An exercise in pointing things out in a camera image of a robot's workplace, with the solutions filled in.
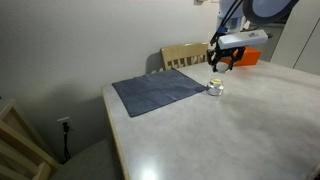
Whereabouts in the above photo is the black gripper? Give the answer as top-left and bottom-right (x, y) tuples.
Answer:
(206, 39), (247, 73)

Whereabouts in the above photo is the silver round container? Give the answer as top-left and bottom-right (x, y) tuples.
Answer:
(206, 78), (225, 97)

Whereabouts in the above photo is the orange cardboard box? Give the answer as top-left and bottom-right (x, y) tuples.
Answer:
(221, 46), (262, 67)

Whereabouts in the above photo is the light wooden chair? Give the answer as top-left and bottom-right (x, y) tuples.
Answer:
(160, 41), (210, 71)
(0, 98), (63, 180)

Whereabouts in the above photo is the blue-grey cloth mat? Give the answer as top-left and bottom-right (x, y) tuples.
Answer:
(111, 68), (208, 118)

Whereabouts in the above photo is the white cabinet door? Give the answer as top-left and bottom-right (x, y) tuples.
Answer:
(269, 6), (320, 76)

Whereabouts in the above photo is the white wall outlet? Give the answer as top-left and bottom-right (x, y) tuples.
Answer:
(56, 116), (73, 130)

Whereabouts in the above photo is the black plug and cord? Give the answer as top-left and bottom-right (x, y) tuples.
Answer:
(61, 121), (72, 162)

